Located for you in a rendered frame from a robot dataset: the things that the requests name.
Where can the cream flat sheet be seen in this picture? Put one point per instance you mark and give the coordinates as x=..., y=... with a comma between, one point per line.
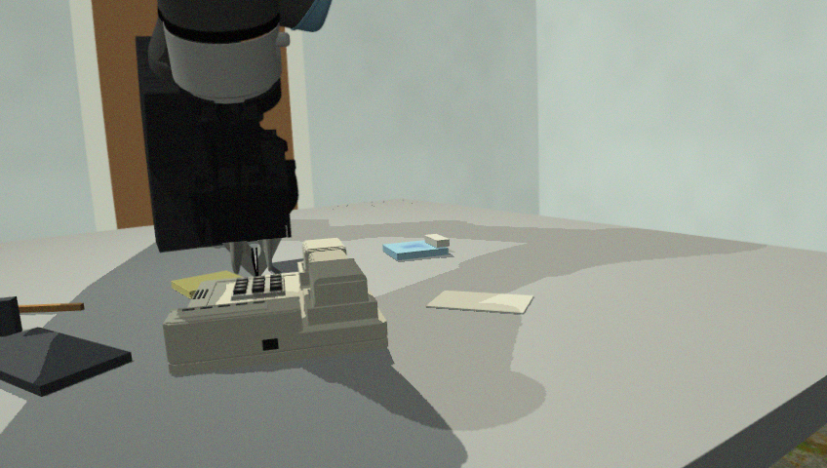
x=482, y=301

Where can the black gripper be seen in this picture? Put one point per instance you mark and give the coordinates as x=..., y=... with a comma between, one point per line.
x=238, y=210

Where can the beige rectangular block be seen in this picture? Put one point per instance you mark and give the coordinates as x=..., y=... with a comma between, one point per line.
x=436, y=240

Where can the beige desk phone body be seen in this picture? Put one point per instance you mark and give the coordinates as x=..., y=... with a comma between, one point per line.
x=209, y=335

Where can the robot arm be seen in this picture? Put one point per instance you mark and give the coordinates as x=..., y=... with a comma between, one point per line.
x=227, y=73

